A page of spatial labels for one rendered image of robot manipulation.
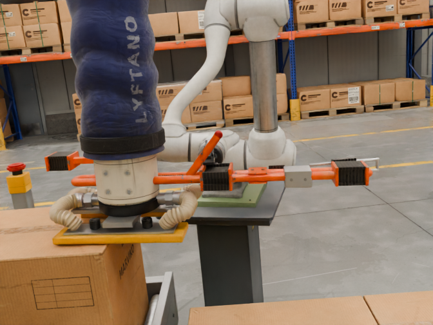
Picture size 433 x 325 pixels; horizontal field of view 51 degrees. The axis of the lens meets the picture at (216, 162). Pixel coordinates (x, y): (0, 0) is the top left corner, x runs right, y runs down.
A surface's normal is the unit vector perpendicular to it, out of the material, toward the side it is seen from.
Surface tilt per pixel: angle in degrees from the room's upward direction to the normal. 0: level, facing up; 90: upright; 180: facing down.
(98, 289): 90
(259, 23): 106
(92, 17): 75
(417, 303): 0
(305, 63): 90
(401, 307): 0
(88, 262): 90
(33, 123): 90
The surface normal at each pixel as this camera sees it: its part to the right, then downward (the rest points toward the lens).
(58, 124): 0.11, 0.23
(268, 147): -0.11, 0.37
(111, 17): 0.37, -0.01
